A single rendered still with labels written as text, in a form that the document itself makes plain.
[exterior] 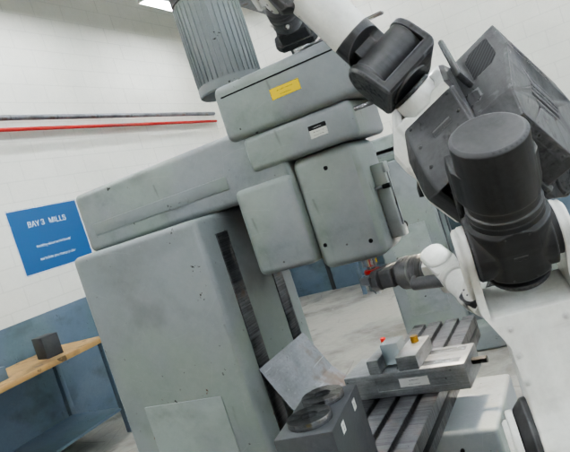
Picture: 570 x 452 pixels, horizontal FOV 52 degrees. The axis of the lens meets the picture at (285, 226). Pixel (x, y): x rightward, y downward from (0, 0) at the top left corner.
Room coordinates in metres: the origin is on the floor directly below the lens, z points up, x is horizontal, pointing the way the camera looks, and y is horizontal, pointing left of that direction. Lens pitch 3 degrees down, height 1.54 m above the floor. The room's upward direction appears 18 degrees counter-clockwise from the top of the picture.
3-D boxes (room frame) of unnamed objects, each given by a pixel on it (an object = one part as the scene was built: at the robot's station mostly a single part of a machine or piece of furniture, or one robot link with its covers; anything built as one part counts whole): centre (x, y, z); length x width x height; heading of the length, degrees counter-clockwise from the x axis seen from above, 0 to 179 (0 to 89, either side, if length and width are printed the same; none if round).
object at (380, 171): (1.62, -0.30, 1.45); 0.04 x 0.04 x 0.21; 62
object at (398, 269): (1.60, -0.26, 1.24); 0.13 x 0.12 x 0.10; 131
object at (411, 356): (1.62, -0.24, 1.02); 0.15 x 0.06 x 0.04; 150
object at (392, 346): (1.65, -0.19, 1.03); 0.06 x 0.05 x 0.06; 150
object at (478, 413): (1.67, -0.20, 0.79); 0.50 x 0.35 x 0.12; 62
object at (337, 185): (1.68, -0.19, 1.47); 0.21 x 0.19 x 0.32; 152
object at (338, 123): (1.69, -0.16, 1.68); 0.34 x 0.24 x 0.10; 62
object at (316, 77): (1.68, -0.18, 1.81); 0.47 x 0.26 x 0.16; 62
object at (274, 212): (1.76, -0.03, 1.47); 0.24 x 0.19 x 0.26; 152
